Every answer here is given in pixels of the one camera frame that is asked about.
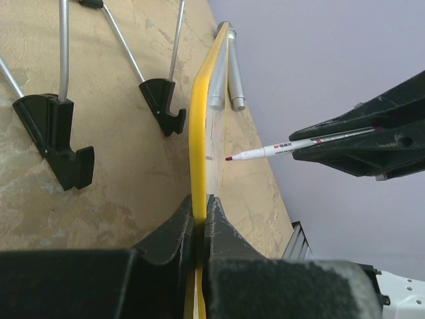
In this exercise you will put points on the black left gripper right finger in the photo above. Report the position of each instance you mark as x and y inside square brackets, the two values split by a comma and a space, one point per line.
[239, 282]

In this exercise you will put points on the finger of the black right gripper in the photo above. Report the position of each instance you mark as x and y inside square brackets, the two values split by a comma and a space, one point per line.
[384, 154]
[401, 105]

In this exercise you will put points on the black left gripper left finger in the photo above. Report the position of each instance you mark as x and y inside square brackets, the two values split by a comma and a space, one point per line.
[162, 280]

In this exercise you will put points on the pink and white marker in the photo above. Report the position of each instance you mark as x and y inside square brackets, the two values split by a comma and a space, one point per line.
[290, 147]

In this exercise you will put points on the yellow framed whiteboard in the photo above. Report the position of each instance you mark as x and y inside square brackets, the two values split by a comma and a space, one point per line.
[206, 144]

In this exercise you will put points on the silver toy microphone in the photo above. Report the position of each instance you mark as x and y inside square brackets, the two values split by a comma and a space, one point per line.
[234, 69]

